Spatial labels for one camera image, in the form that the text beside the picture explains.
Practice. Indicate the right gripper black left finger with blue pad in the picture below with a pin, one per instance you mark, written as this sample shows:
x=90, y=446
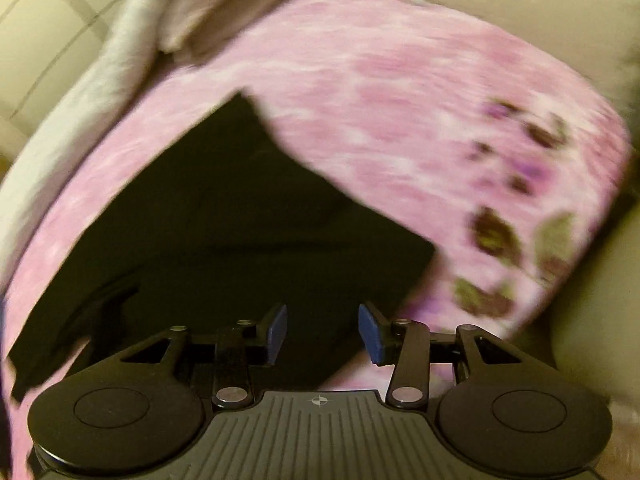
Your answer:
x=244, y=352

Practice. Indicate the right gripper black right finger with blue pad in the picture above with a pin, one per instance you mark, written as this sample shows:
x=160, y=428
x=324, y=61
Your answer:
x=403, y=344

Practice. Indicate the black garment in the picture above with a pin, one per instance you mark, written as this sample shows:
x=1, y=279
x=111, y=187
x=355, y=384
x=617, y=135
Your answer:
x=223, y=225

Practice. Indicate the pink rose bed sheet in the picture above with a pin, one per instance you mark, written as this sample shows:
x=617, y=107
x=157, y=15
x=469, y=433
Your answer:
x=455, y=128

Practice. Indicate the white striped quilt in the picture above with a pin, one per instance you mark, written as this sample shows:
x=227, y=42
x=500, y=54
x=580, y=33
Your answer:
x=77, y=123

